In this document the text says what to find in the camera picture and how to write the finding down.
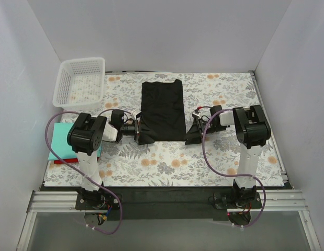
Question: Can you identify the black t shirt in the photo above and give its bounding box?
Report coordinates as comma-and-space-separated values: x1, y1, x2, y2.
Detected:
140, 79, 186, 142

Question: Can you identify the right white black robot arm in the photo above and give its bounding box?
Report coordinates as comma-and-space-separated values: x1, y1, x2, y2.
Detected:
185, 105, 271, 208

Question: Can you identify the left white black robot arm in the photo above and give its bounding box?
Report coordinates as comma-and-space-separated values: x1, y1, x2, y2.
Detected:
67, 109, 157, 209

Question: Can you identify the folded red t shirt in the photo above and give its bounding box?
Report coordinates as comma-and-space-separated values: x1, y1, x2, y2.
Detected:
53, 158, 79, 164

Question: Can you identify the white plastic basket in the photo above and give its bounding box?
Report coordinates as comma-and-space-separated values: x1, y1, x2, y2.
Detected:
52, 57, 105, 111

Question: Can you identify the folded teal t shirt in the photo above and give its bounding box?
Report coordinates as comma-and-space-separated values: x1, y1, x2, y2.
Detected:
48, 123, 102, 161

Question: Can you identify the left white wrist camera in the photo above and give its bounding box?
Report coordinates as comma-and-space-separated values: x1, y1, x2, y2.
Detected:
130, 110, 141, 120

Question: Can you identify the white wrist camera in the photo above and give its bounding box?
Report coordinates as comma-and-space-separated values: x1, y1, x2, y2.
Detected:
192, 108, 202, 120
130, 110, 141, 120

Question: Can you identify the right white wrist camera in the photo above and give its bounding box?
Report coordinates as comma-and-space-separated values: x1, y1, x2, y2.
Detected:
192, 108, 202, 120

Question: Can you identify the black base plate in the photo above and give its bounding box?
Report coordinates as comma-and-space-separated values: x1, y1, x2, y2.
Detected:
75, 187, 263, 221

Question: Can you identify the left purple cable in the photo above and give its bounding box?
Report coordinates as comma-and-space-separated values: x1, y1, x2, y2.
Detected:
44, 109, 133, 235

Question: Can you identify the purple cable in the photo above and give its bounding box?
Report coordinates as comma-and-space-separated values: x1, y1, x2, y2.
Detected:
44, 109, 133, 235
197, 106, 266, 229

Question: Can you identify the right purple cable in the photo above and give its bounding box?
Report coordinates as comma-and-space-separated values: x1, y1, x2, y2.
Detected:
197, 106, 266, 229

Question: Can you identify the aluminium front rail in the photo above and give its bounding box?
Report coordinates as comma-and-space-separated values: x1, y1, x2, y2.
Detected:
27, 190, 308, 212

